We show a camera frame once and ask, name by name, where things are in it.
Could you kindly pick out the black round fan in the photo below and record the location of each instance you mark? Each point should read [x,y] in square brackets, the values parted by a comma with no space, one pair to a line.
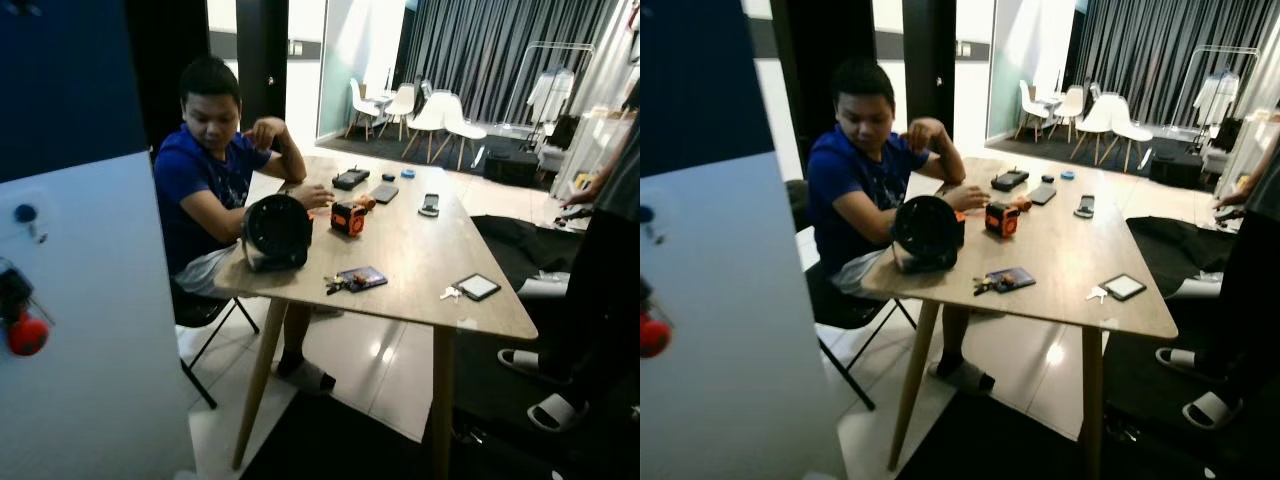
[925,235]
[278,232]

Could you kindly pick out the white hanging shirt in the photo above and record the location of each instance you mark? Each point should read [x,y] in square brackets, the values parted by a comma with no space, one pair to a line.
[551,95]
[1216,98]

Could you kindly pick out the black handheld console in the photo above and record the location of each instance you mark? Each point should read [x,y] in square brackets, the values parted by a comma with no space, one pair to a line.
[1010,180]
[351,179]

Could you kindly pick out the small black tablet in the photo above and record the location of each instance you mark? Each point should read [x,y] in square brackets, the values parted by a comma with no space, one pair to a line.
[1124,287]
[478,287]

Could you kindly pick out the black smartphone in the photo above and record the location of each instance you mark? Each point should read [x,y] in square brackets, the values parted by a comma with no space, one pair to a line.
[384,193]
[1042,194]

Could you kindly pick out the white and navy panel board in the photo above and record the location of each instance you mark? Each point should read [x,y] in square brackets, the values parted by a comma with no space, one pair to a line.
[740,330]
[90,330]

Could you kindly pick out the blue wallet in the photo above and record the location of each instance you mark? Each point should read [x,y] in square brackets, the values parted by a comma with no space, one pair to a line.
[1014,278]
[367,278]

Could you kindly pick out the black rug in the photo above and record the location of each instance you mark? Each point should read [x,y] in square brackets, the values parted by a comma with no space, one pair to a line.
[380,152]
[1045,154]

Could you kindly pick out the black door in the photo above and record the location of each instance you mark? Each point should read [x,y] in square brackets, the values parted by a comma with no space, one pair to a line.
[262,60]
[165,60]
[930,60]
[815,50]

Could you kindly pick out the black bag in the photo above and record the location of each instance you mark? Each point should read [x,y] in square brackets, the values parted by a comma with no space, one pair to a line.
[1225,135]
[564,132]

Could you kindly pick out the dark grey curtain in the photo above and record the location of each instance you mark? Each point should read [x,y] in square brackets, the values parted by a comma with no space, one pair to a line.
[480,50]
[1140,50]

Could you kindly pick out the white chair wooden legs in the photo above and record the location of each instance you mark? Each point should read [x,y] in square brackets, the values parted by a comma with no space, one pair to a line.
[428,113]
[1073,102]
[460,120]
[1127,122]
[1097,115]
[360,100]
[1030,102]
[403,100]

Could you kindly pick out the red and black hanging item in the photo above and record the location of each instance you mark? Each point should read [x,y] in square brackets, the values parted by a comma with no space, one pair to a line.
[652,335]
[27,335]

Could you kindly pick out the black case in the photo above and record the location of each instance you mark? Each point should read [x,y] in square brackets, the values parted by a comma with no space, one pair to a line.
[512,167]
[1176,169]

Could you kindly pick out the seated man in blue shirt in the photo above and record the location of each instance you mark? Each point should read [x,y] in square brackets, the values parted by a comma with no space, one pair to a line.
[195,180]
[850,180]

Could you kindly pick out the black folding chair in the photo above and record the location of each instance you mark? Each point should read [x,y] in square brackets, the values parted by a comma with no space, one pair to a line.
[840,305]
[195,310]

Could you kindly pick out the orange black cube device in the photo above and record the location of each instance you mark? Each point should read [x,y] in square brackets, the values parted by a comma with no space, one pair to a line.
[1002,220]
[348,219]

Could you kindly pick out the wooden table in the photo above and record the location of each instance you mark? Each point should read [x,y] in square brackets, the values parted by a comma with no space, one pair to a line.
[410,250]
[1060,250]

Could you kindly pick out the black floor mat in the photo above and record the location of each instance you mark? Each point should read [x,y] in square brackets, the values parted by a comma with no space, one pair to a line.
[990,450]
[340,450]

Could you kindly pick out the metal clothes rack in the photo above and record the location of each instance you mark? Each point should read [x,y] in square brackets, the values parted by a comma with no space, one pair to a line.
[515,80]
[1180,82]

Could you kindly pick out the silver keys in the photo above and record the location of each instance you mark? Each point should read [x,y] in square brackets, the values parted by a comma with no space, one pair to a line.
[450,294]
[1097,295]

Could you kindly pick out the white shelf unit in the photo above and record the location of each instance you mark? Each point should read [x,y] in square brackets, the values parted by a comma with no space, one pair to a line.
[590,150]
[1245,150]

